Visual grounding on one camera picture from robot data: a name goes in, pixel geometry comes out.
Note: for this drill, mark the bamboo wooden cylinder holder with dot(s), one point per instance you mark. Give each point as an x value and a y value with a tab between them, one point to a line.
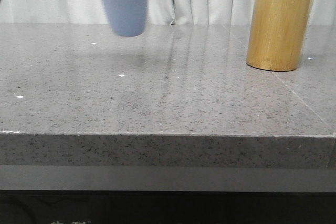
276	35

